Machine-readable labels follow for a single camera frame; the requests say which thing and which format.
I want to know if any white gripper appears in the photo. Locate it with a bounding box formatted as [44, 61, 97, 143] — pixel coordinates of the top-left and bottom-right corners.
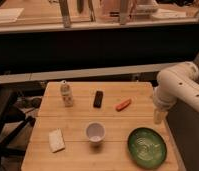
[152, 87, 169, 124]

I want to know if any small white bottle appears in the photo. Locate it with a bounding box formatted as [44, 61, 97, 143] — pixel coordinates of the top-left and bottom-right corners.
[60, 80, 74, 107]

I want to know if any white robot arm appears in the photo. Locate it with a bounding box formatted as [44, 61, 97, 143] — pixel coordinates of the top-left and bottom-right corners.
[152, 62, 199, 124]

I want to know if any orange carrot toy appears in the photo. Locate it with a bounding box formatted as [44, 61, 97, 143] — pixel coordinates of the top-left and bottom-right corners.
[115, 99, 132, 112]

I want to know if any green glass plate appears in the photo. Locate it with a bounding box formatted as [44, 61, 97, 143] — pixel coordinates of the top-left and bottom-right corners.
[127, 127, 167, 170]

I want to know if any black rectangular device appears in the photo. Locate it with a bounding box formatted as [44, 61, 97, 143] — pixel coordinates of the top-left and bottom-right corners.
[93, 91, 103, 108]

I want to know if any white paper cup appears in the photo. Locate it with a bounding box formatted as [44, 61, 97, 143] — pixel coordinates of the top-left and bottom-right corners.
[85, 122, 105, 145]

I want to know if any white sponge block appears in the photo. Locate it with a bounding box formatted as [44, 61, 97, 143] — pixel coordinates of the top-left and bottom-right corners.
[49, 129, 65, 153]

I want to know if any black chair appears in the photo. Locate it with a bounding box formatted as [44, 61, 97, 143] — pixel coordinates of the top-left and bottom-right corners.
[0, 84, 36, 167]

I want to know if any white paper sheet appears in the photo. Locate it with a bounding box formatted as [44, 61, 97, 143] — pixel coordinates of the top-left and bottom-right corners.
[0, 8, 23, 23]

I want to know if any metal frame post right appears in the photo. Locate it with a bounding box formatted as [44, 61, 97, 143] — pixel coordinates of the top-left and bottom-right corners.
[119, 0, 129, 25]

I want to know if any metal frame post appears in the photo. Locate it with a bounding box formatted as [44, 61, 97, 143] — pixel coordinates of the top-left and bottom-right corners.
[59, 0, 71, 28]
[119, 0, 129, 25]

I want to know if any metal frame post left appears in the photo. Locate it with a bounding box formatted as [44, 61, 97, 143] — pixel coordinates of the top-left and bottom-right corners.
[59, 0, 71, 28]

